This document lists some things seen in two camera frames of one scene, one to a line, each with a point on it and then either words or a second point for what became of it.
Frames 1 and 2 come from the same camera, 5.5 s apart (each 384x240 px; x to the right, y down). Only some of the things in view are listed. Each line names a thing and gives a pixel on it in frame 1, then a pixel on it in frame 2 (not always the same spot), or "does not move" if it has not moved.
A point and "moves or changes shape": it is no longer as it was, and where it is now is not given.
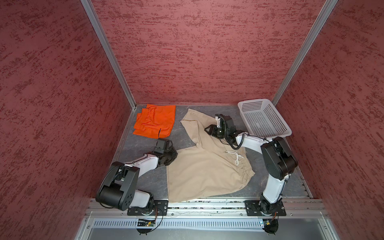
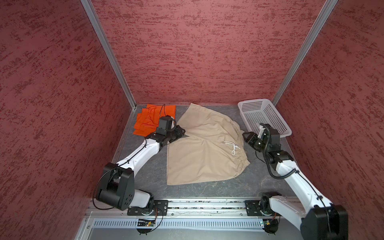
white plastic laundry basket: x=261 y=118 does not move
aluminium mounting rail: x=295 y=208 does not move
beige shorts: x=209 y=168 moves or changes shape
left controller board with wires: x=147 y=223 does not move
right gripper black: x=212 y=131 -> x=249 y=138
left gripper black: x=174 y=154 -> x=180 y=133
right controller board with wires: x=271 y=225 does not move
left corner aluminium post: x=96 y=23 does not move
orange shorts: x=153 y=118 does not move
